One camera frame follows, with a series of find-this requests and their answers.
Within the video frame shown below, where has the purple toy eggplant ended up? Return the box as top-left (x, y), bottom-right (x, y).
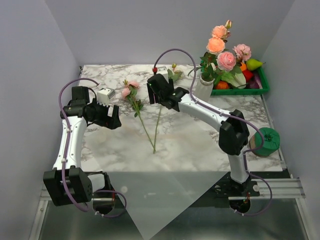
top-left (247, 74), bottom-right (263, 89)

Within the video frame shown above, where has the orange toy fruit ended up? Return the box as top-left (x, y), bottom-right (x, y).
top-left (240, 62), bottom-right (247, 72)

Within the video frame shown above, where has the pink flower bouquet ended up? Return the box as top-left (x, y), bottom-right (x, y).
top-left (121, 79), bottom-right (156, 151)

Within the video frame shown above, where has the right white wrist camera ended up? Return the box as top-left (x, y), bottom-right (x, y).
top-left (153, 66), bottom-right (169, 82)

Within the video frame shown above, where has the pink bud flower stem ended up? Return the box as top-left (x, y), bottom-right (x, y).
top-left (198, 20), bottom-right (233, 79)

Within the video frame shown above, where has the white wrapping paper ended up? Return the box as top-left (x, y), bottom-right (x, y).
top-left (87, 117), bottom-right (230, 240)

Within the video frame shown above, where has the pink rose stem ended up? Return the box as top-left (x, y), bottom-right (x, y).
top-left (201, 44), bottom-right (252, 81)

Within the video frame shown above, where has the green toy cabbage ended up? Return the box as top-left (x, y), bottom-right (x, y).
top-left (221, 72), bottom-right (247, 89)

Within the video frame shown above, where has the red toy pepper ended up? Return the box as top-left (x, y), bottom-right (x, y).
top-left (242, 69), bottom-right (254, 83)

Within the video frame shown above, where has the green plastic tray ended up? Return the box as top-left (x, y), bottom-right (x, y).
top-left (211, 67), bottom-right (270, 96)

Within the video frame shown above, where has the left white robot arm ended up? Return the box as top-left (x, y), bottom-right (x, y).
top-left (43, 86), bottom-right (122, 206)

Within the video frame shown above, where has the orange toy pumpkin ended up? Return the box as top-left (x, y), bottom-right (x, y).
top-left (215, 80), bottom-right (230, 90)

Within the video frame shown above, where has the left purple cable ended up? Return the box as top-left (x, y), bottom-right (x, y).
top-left (59, 77), bottom-right (128, 218)

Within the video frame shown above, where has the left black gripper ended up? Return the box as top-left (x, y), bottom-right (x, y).
top-left (88, 98), bottom-right (122, 129)

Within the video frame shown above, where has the white ribbed vase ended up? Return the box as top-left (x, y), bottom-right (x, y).
top-left (194, 78), bottom-right (215, 102)

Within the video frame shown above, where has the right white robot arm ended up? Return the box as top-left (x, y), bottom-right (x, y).
top-left (147, 73), bottom-right (250, 196)

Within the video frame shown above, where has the green leafy stem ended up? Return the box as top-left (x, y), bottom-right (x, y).
top-left (152, 62), bottom-right (184, 154)

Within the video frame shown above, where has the green toy pear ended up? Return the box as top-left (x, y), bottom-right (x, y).
top-left (246, 58), bottom-right (265, 71)

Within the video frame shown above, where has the green tape roll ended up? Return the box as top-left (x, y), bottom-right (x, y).
top-left (249, 127), bottom-right (280, 157)

